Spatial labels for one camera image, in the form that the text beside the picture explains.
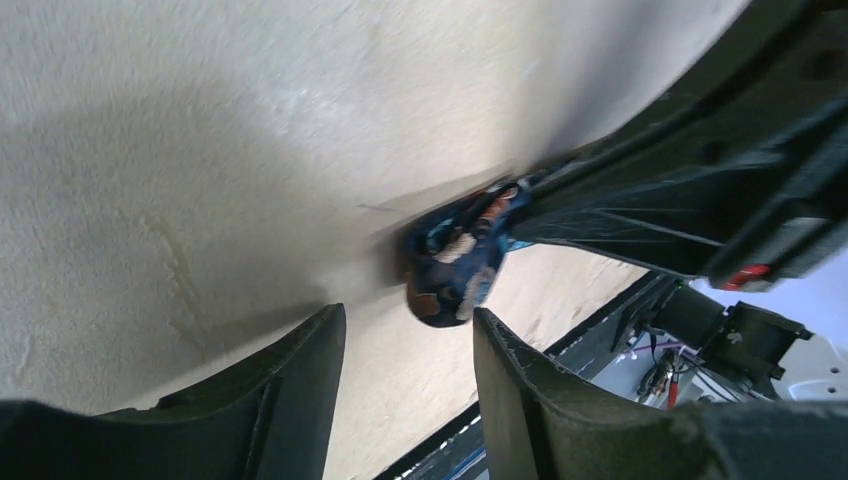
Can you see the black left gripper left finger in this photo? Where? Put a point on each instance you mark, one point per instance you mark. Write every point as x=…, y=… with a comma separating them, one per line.
x=268, y=416

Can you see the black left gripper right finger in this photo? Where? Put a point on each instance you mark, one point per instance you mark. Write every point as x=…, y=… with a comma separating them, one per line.
x=594, y=434

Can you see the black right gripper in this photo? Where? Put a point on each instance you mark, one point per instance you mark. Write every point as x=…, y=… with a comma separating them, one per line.
x=736, y=174

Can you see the navy floral tie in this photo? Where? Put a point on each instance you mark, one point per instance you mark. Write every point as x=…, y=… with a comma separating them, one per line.
x=454, y=253

